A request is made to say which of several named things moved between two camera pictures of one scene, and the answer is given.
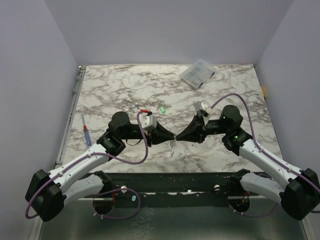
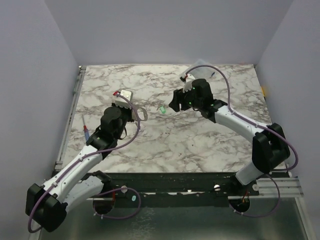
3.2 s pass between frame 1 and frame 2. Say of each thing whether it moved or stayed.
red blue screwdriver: stayed
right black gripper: moved
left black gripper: moved
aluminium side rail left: stayed
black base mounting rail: stayed
